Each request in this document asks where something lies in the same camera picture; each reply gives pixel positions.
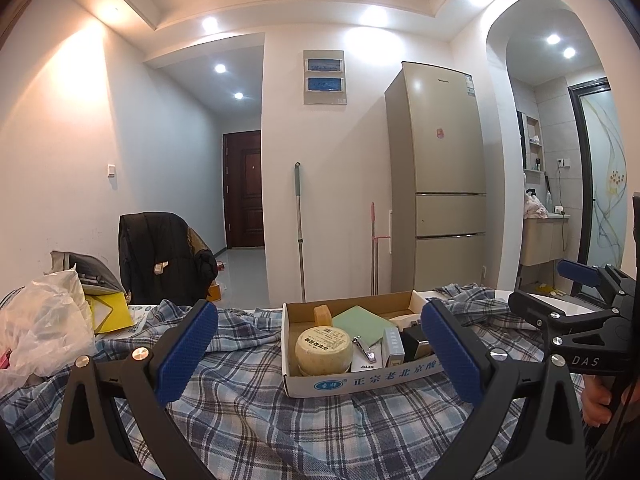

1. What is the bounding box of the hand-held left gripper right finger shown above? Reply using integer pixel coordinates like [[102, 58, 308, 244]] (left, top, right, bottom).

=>
[[420, 297, 586, 480]]

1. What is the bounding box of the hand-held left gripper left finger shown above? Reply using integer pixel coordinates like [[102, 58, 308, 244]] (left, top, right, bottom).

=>
[[55, 299, 219, 480]]

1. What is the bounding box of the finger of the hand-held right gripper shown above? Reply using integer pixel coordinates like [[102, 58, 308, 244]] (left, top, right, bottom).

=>
[[557, 259, 640, 311], [508, 290, 628, 376]]

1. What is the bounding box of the black box white label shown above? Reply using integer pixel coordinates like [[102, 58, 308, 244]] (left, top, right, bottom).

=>
[[400, 326, 432, 363]]

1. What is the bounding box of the grey blue small box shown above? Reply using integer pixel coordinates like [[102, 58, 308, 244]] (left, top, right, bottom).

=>
[[382, 327, 405, 367]]

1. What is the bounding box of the white small box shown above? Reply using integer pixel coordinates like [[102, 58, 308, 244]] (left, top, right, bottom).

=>
[[389, 312, 424, 331]]

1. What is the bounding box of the white remote control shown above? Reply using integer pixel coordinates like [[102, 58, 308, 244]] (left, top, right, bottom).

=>
[[350, 342, 386, 373]]

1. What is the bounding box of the silver nail clipper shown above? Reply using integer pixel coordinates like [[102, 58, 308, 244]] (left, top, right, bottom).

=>
[[352, 336, 380, 365]]

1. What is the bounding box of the round cream tin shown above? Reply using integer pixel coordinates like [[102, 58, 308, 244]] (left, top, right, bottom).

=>
[[295, 326, 353, 377]]

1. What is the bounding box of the person's right hand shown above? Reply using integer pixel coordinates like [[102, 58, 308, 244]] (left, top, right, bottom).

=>
[[581, 374, 621, 428]]

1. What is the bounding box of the beige sink cabinet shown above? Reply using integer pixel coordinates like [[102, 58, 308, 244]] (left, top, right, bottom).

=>
[[519, 215, 571, 267]]

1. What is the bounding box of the white blue printed package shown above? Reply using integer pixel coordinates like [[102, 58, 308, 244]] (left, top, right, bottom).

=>
[[127, 302, 163, 333]]

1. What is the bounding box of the pink cloth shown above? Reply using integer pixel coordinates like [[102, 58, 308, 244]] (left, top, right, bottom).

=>
[[524, 191, 548, 219]]

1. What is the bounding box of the patterned glass door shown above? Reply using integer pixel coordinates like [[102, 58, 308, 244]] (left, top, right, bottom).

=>
[[567, 77, 628, 301]]

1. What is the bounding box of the chair with black jacket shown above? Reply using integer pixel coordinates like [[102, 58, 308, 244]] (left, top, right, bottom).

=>
[[118, 212, 219, 306]]

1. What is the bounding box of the wooden chair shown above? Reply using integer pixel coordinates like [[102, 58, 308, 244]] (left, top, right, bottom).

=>
[[185, 227, 213, 261]]

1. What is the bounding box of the grey bag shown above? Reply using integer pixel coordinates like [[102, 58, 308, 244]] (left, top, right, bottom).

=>
[[50, 250, 126, 296]]

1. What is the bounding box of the blue plaid shirt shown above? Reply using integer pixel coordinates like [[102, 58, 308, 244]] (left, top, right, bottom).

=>
[[0, 282, 601, 480]]

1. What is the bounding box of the white plastic bag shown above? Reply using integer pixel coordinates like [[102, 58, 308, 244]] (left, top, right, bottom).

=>
[[0, 267, 96, 396]]

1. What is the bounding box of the brown door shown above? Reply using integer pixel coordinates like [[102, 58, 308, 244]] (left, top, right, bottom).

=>
[[222, 130, 265, 249]]

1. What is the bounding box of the beige refrigerator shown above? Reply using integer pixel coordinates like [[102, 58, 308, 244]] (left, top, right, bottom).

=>
[[384, 61, 488, 296]]

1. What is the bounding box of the red broom handle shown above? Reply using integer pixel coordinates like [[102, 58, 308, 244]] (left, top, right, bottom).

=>
[[370, 201, 391, 296]]

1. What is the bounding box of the wall niche shelf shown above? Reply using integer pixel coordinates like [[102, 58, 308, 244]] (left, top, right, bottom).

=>
[[525, 115, 544, 171]]

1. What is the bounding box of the grey handled mop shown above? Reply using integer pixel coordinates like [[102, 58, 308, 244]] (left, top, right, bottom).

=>
[[293, 161, 307, 303]]

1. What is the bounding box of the grey wall electrical panel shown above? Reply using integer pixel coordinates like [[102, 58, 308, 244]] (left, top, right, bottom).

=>
[[302, 49, 347, 106]]

